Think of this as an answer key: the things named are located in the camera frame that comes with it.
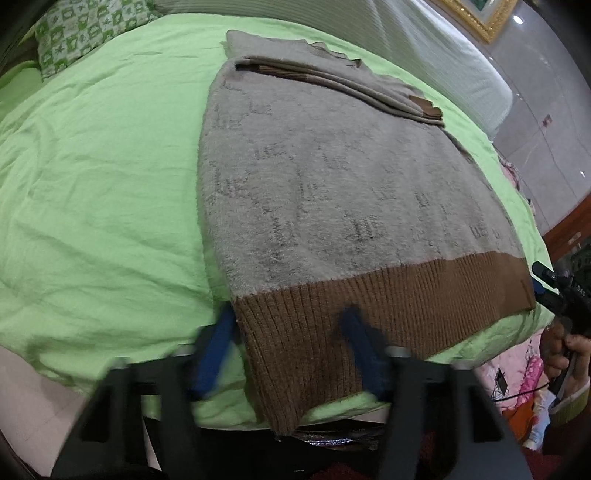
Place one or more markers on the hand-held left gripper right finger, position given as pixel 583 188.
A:
pixel 365 357

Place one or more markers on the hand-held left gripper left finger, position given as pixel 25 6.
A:
pixel 216 353

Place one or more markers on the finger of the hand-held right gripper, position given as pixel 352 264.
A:
pixel 545 279

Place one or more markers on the grey sweater with brown hem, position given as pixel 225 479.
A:
pixel 323 184

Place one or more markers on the person's right forearm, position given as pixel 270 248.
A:
pixel 570 406

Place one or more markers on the person's right hand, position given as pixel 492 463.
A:
pixel 577 355

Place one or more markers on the brown wooden cabinet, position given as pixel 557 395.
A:
pixel 565 240

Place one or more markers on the pink printed blanket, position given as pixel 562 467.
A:
pixel 517 397

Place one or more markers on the white mattress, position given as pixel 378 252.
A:
pixel 37 397

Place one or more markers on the light green bed sheet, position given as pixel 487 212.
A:
pixel 115 184

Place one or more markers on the gold framed floral picture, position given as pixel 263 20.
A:
pixel 493 23

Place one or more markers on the white striped headboard cushion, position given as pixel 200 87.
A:
pixel 415 46

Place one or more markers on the green checked pattern pillow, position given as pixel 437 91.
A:
pixel 78 37

